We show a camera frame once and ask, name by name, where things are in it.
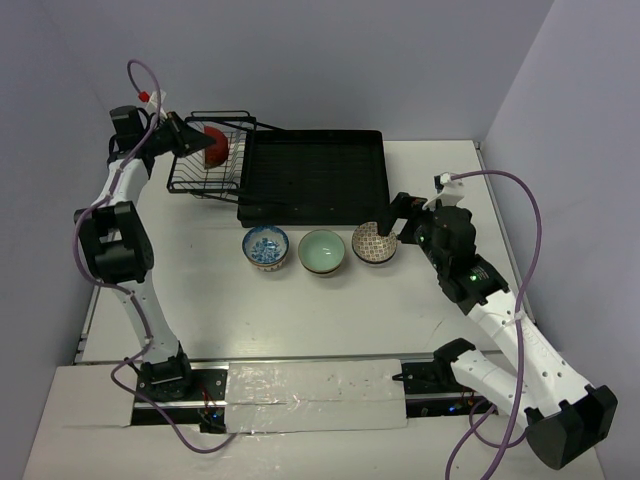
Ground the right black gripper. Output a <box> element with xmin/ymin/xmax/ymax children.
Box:
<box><xmin>374</xmin><ymin>191</ymin><xmax>449</xmax><ymax>272</ymax></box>

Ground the red bowl white inside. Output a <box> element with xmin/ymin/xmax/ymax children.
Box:
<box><xmin>203</xmin><ymin>126</ymin><xmax>229</xmax><ymax>169</ymax></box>

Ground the brown patterned white bowl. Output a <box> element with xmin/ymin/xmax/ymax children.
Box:
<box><xmin>351</xmin><ymin>221</ymin><xmax>398</xmax><ymax>266</ymax></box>

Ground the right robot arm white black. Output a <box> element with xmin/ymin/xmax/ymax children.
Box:
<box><xmin>378</xmin><ymin>192</ymin><xmax>618</xmax><ymax>470</ymax></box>

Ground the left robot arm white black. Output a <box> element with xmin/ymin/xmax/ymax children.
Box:
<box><xmin>73</xmin><ymin>105</ymin><xmax>215</xmax><ymax>402</ymax></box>

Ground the black plastic drain tray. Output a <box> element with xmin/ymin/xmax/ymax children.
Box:
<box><xmin>237</xmin><ymin>130</ymin><xmax>390</xmax><ymax>228</ymax></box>

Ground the celadon green bowl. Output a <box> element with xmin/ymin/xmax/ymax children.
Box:
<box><xmin>297</xmin><ymin>229</ymin><xmax>346</xmax><ymax>275</ymax></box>

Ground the blue floral white bowl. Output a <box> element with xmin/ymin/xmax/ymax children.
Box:
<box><xmin>242</xmin><ymin>225</ymin><xmax>290</xmax><ymax>272</ymax></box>

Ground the white taped cover sheet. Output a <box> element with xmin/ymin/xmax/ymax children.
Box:
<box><xmin>225</xmin><ymin>359</ymin><xmax>408</xmax><ymax>434</ymax></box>

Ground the black wire dish rack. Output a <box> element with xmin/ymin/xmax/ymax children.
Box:
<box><xmin>166</xmin><ymin>110</ymin><xmax>278</xmax><ymax>204</ymax></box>

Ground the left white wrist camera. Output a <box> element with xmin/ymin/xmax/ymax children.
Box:
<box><xmin>137</xmin><ymin>90</ymin><xmax>167</xmax><ymax>123</ymax></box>

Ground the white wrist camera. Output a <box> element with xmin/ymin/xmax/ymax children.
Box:
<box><xmin>422</xmin><ymin>172</ymin><xmax>464</xmax><ymax>211</ymax></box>
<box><xmin>137</xmin><ymin>90</ymin><xmax>167</xmax><ymax>123</ymax></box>

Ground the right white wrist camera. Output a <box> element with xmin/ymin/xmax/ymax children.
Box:
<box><xmin>422</xmin><ymin>172</ymin><xmax>464</xmax><ymax>211</ymax></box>

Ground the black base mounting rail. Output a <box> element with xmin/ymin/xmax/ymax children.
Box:
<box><xmin>132</xmin><ymin>360</ymin><xmax>490</xmax><ymax>434</ymax></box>

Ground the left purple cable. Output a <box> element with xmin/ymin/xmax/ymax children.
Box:
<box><xmin>72</xmin><ymin>59</ymin><xmax>239</xmax><ymax>454</ymax></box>

